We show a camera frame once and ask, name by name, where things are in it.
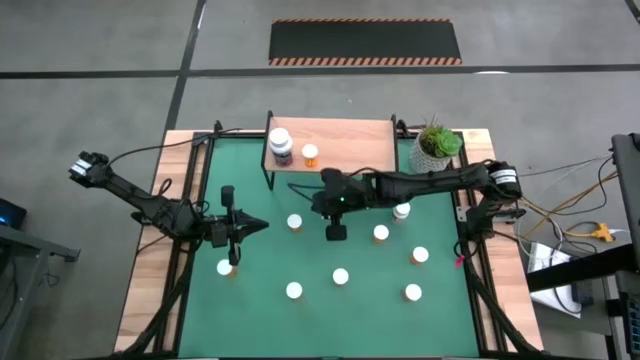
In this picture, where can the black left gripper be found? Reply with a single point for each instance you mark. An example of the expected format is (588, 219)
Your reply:
(222, 234)

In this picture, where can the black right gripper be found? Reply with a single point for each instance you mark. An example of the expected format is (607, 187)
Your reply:
(345, 192)

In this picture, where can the orange pill bottle white cap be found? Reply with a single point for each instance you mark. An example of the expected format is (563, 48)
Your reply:
(413, 292)
(294, 290)
(294, 221)
(420, 254)
(340, 276)
(310, 151)
(225, 268)
(381, 232)

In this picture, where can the large white bottle dark label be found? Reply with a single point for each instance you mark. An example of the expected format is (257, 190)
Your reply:
(280, 142)

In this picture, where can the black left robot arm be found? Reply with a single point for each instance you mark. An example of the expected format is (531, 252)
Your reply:
(130, 192)

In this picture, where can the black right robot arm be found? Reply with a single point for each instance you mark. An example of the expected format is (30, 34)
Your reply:
(430, 182)

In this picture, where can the small white medicine bottle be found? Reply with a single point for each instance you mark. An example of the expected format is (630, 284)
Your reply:
(401, 211)

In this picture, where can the green table mat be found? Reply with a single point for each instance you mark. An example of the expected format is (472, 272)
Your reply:
(325, 325)

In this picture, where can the green succulent in white pot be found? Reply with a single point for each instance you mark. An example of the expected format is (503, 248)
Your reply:
(442, 142)

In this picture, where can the red clip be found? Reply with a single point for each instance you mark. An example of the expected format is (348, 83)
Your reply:
(458, 261)

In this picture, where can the black hazard-striped floor mat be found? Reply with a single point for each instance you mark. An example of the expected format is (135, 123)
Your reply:
(365, 42)

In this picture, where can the grey metal stand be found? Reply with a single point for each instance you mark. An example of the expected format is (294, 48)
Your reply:
(35, 250)

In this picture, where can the white paper sheet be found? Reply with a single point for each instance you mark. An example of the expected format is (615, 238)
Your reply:
(542, 260)

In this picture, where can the black device with blue light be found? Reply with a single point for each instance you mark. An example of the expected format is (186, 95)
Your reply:
(10, 214)

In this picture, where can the black desk beam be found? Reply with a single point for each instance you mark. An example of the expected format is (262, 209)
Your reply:
(575, 270)

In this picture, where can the yellow power splitter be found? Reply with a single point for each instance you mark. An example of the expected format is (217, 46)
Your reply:
(600, 232)

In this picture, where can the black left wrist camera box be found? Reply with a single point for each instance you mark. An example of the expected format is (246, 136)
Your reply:
(228, 193)

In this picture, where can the wooden shelf black metal frame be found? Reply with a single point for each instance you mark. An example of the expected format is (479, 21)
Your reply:
(350, 145)

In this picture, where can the black aluminium table frame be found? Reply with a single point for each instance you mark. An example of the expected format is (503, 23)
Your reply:
(477, 300)

